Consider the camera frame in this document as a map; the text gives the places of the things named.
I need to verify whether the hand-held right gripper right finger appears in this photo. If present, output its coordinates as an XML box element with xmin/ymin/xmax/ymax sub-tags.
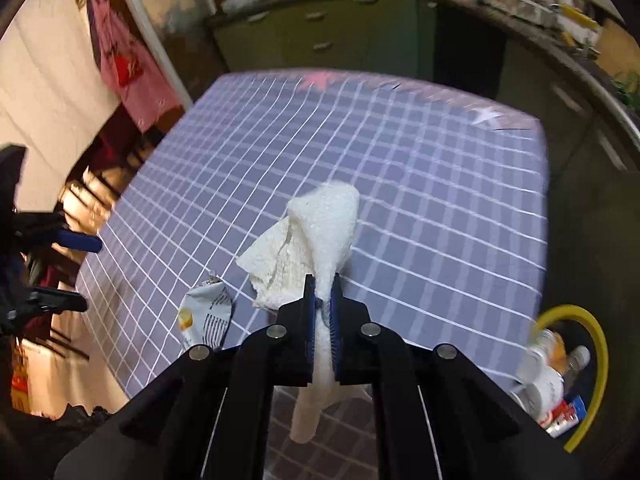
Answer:
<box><xmin>331</xmin><ymin>272</ymin><xmax>583</xmax><ymax>480</ymax></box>

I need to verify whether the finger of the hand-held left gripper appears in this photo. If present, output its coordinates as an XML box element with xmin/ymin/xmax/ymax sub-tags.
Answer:
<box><xmin>25</xmin><ymin>285</ymin><xmax>89</xmax><ymax>314</ymax></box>
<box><xmin>15</xmin><ymin>212</ymin><xmax>104</xmax><ymax>254</ymax></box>

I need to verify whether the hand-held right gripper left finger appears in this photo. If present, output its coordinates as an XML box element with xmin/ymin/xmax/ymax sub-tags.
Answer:
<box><xmin>52</xmin><ymin>274</ymin><xmax>318</xmax><ymax>480</ymax></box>

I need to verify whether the white paper towel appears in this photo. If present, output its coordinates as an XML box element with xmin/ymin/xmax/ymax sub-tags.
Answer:
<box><xmin>236</xmin><ymin>180</ymin><xmax>361</xmax><ymax>445</ymax></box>

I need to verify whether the silver snack wrapper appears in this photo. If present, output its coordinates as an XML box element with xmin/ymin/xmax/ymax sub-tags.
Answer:
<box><xmin>178</xmin><ymin>271</ymin><xmax>235</xmax><ymax>351</ymax></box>

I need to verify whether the clear plastic bottle white label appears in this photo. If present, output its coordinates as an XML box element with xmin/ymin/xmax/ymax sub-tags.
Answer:
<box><xmin>515</xmin><ymin>330</ymin><xmax>592</xmax><ymax>411</ymax></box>

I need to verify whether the red and white carton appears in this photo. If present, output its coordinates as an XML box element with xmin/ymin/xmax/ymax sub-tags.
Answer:
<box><xmin>537</xmin><ymin>400</ymin><xmax>576</xmax><ymax>436</ymax></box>

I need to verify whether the yellow-rimmed trash bin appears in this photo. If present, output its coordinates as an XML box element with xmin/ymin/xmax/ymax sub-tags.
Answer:
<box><xmin>510</xmin><ymin>304</ymin><xmax>610</xmax><ymax>453</ymax></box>

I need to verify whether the black trash bag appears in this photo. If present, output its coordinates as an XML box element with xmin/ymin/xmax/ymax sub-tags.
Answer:
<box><xmin>30</xmin><ymin>404</ymin><xmax>112</xmax><ymax>442</ymax></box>

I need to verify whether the pink checkered cloth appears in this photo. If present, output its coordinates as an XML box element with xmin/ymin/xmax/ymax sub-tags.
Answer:
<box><xmin>75</xmin><ymin>0</ymin><xmax>184</xmax><ymax>134</ymax></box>

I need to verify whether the green kitchen cabinet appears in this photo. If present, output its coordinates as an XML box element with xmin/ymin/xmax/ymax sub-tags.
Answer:
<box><xmin>207</xmin><ymin>0</ymin><xmax>640</xmax><ymax>128</ymax></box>

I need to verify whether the metal dish rack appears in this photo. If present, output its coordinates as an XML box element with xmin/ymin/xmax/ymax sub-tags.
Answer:
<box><xmin>480</xmin><ymin>0</ymin><xmax>562</xmax><ymax>29</ymax></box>

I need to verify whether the green plant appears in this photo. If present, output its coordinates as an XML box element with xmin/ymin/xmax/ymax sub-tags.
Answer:
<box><xmin>612</xmin><ymin>72</ymin><xmax>640</xmax><ymax>109</ymax></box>

